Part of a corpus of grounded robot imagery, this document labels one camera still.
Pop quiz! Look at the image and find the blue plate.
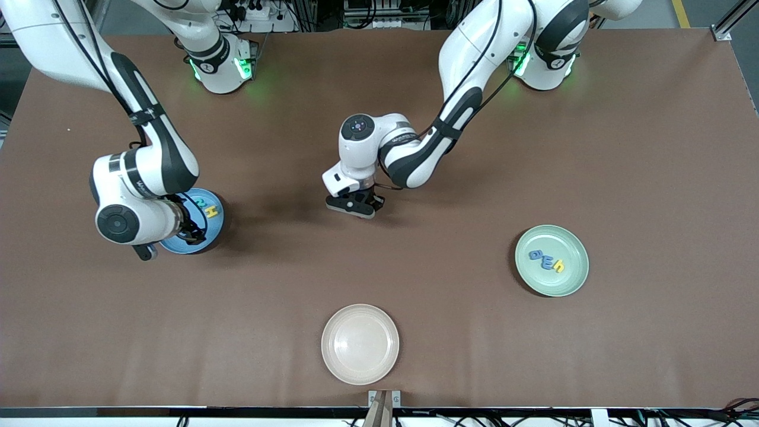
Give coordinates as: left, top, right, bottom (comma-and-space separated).
159, 188, 225, 255

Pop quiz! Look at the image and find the beige plate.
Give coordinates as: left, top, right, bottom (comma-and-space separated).
321, 304, 400, 385

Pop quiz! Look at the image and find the green plate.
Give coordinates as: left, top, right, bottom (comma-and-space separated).
515, 225, 590, 297

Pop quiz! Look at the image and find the brown table cover sheet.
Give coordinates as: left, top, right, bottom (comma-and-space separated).
0, 28, 759, 410

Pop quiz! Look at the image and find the black table edge strip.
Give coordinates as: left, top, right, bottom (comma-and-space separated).
0, 406, 759, 419

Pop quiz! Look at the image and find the black equipment rack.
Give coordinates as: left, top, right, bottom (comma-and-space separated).
341, 0, 469, 31

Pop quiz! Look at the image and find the white power strip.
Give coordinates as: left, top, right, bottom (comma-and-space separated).
228, 0, 297, 33

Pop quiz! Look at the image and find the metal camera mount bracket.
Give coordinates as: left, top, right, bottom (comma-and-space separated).
368, 390, 401, 427

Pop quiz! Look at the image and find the aluminium frame profile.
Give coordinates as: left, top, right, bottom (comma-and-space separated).
712, 0, 759, 42

